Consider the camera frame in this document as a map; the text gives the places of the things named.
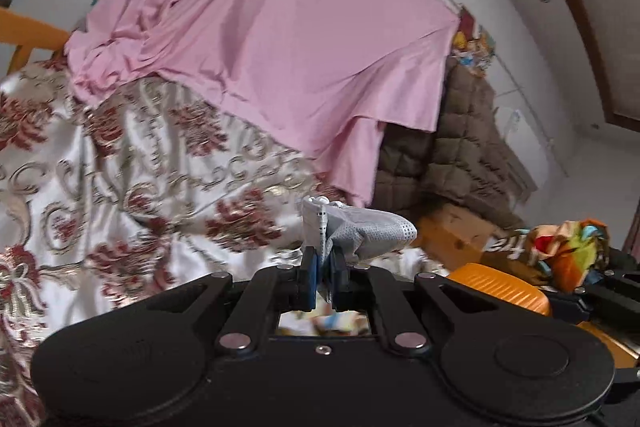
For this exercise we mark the brown quilted jacket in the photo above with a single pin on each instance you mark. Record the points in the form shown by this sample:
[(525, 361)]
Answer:
[(465, 147)]

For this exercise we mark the wooden bed frame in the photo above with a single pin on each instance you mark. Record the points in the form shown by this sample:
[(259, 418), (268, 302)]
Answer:
[(450, 227)]

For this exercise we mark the orange plastic object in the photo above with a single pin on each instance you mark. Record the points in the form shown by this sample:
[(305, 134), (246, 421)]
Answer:
[(500, 289)]

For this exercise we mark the wooden door frame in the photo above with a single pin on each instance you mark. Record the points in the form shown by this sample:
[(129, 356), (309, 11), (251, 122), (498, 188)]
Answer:
[(575, 7)]

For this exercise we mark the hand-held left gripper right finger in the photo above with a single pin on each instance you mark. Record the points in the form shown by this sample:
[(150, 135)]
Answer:
[(340, 279)]

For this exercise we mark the pale mesh face mask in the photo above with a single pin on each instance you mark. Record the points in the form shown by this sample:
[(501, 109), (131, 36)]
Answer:
[(370, 232)]

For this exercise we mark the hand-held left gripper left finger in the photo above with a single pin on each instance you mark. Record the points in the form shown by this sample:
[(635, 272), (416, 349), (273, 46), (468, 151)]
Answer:
[(310, 279)]

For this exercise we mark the floral satin blanket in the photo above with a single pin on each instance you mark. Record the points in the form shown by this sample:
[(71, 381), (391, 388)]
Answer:
[(125, 187)]

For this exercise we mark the wooden bed rail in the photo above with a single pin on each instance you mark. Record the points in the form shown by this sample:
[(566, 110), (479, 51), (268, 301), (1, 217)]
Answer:
[(30, 29)]

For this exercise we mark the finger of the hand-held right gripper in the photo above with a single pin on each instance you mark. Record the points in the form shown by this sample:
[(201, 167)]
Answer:
[(622, 277), (600, 307)]

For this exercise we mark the pink bed sheet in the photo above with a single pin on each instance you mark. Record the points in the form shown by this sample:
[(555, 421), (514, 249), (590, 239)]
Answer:
[(280, 32)]

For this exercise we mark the white air conditioner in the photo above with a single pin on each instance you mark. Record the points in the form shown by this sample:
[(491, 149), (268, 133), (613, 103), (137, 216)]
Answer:
[(535, 142)]

